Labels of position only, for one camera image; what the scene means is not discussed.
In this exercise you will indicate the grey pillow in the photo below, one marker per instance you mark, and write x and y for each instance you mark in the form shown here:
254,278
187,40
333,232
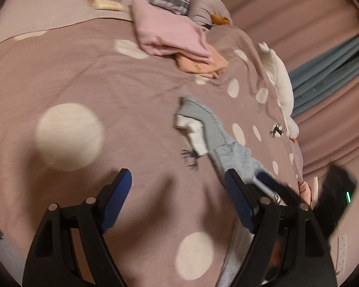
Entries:
203,6

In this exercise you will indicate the white goose plush toy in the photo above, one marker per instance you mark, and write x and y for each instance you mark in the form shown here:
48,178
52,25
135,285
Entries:
279,74

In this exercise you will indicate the cream patterned cloth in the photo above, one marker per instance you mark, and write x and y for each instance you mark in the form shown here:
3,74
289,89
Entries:
104,1

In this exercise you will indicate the salmon pink folded garment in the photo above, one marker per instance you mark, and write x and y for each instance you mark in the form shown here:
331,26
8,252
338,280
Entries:
305,191

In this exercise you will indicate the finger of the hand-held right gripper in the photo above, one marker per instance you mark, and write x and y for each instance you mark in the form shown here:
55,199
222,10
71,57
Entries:
267,181

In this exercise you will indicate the grey small sweater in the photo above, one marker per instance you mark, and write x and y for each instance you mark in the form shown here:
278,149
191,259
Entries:
224,143

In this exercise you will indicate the blue-grey curtain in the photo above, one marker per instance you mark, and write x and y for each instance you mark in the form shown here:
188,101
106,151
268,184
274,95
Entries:
323,77

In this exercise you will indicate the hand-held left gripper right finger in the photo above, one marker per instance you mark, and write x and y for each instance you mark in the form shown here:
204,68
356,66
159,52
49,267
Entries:
238,200

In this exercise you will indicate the pink bed sheet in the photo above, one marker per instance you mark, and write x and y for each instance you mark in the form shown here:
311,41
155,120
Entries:
48,15

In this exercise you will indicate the pink curtain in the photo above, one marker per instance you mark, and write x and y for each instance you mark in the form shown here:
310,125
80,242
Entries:
287,15

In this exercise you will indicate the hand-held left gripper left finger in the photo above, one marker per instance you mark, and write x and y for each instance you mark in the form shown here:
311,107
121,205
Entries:
117,197

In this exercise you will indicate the polka dot mauve blanket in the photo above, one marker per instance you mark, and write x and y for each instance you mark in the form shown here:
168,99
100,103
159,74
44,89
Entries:
107,80

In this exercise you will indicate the white power strip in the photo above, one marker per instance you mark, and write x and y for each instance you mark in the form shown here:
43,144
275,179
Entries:
342,254

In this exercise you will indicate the orange folded cloth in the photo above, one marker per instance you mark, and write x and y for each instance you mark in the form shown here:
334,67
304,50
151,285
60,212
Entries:
203,65

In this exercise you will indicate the pink folded cloth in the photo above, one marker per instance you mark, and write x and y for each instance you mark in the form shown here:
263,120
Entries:
164,27

